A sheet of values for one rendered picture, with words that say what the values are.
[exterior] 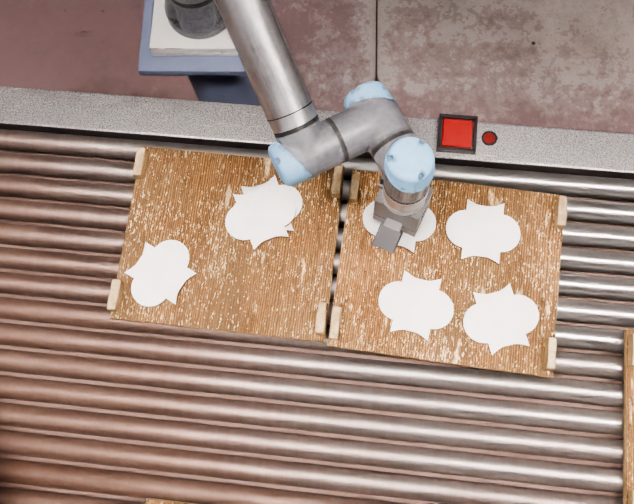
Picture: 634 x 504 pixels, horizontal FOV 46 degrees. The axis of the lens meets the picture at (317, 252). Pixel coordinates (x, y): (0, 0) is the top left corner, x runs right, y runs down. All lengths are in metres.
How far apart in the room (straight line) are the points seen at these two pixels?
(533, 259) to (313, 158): 0.51
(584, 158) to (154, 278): 0.87
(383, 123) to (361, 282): 0.36
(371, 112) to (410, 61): 1.47
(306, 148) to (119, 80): 1.64
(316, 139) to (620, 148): 0.68
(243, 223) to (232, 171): 0.12
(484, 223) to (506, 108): 1.20
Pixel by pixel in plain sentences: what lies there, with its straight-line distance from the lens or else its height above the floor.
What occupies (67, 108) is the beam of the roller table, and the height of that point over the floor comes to 0.92.
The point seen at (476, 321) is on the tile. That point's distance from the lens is 1.41.
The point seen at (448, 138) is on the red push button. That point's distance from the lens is 1.52.
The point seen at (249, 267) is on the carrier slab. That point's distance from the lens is 1.44.
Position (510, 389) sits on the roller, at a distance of 1.44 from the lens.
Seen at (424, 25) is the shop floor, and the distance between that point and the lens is 2.73.
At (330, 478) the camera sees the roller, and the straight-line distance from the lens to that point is 1.40.
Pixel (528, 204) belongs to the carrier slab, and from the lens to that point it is 1.49.
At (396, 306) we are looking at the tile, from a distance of 1.40.
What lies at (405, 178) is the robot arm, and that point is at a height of 1.26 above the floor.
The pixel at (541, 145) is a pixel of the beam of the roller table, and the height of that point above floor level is 0.91.
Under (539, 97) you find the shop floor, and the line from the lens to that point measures 2.66.
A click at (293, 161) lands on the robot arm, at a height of 1.24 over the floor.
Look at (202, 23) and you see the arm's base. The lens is 1.65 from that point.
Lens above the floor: 2.32
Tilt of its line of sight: 75 degrees down
